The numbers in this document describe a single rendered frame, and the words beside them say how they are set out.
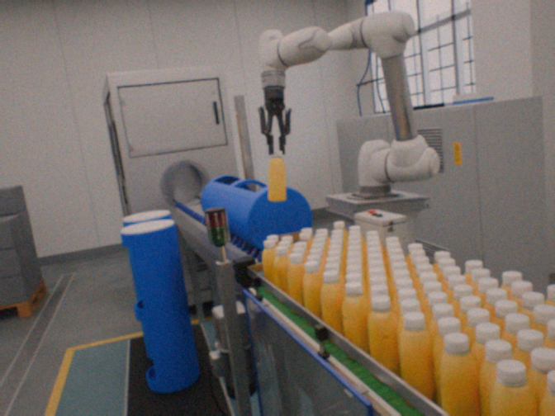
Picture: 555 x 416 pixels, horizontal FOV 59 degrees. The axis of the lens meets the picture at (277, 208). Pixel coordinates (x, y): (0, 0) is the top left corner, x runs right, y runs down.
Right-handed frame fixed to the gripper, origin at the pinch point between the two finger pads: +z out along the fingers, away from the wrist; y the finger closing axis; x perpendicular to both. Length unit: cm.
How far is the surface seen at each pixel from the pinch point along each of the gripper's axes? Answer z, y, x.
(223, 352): 72, 23, -4
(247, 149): -19, -57, -146
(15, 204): 5, 82, -392
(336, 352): 60, 16, 55
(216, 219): 26, 35, 26
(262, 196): 18.0, -1.5, -16.5
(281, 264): 41.2, 10.1, 18.0
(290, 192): 16.7, -13.3, -14.7
